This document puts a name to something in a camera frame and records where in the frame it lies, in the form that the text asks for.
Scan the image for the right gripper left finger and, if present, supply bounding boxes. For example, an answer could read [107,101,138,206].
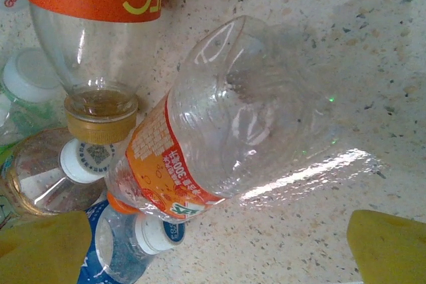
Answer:
[0,210,93,284]

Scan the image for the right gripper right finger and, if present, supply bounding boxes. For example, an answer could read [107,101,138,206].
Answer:
[346,209,426,284]

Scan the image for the red gold label tea bottle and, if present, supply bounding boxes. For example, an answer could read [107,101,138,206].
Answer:
[0,126,116,220]

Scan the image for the blue label water bottle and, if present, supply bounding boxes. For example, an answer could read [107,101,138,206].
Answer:
[76,201,187,284]

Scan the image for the green label plastic bottle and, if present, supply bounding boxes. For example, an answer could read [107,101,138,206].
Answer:
[0,47,67,152]

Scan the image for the small orange label bottle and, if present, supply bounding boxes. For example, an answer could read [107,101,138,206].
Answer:
[105,14,343,223]

